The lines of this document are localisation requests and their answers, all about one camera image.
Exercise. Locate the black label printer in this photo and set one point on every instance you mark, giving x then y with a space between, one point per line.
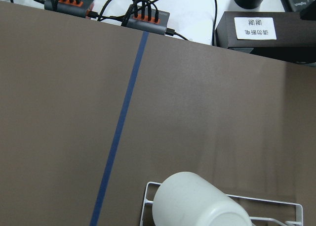
278 35

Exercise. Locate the grey usb hub right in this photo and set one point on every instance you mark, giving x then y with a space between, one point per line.
144 24

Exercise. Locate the white wire cup rack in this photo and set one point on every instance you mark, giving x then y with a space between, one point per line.
262 212

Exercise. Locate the grey usb hub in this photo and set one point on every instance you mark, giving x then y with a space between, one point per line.
75 9
144 24

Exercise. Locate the cream white plastic cup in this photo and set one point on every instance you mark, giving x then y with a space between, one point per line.
186 199

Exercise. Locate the grey usb hub left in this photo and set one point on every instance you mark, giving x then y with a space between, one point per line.
75 9

